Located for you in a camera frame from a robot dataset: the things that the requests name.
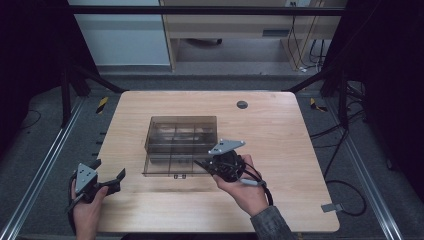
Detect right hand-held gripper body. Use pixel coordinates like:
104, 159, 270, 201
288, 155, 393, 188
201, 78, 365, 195
207, 138, 248, 183

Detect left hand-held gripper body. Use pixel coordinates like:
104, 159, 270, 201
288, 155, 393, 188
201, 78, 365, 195
65, 162, 111, 214

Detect smoky transparent drawer cabinet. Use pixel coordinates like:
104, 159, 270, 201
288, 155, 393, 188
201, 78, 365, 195
143, 115, 219, 165

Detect person's left hand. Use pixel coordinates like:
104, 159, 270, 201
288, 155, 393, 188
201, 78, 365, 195
70, 181, 110, 231

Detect person's right hand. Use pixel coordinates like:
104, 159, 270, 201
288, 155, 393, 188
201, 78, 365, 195
212, 153, 268, 218

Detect yellow black hazard tape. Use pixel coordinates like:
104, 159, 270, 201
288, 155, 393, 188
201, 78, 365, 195
96, 96, 110, 115
309, 97, 329, 113

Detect dark curtain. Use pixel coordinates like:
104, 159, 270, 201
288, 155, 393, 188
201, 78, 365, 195
0, 0, 98, 158
322, 0, 424, 203

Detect dark flat object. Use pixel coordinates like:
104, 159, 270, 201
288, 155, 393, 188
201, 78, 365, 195
185, 37, 224, 47

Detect white cabinet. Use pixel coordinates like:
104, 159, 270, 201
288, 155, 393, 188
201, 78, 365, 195
68, 0, 172, 67

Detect light wooden desk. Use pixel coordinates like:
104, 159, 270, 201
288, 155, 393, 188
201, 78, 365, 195
159, 0, 348, 72

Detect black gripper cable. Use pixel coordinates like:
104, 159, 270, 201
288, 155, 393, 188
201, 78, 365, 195
238, 168, 275, 207

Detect aluminium floor rail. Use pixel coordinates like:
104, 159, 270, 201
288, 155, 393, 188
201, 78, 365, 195
0, 95, 86, 240
324, 99, 405, 240

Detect black frame post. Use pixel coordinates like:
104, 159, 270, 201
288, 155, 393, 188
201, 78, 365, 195
59, 63, 127, 129
287, 66, 350, 129

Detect grey cable clip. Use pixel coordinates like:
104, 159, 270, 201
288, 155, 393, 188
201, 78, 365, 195
320, 202, 344, 214

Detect black floor cable loop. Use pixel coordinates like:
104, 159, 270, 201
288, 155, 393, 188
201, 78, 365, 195
324, 179, 368, 217

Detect black hanging cable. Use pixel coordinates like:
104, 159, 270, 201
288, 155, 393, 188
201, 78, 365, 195
287, 1, 298, 68

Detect yellow hanging cable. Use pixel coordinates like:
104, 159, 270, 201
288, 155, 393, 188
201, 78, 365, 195
295, 0, 325, 69

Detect black horizontal frame bar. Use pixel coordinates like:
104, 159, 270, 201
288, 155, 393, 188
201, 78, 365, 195
67, 4, 348, 17

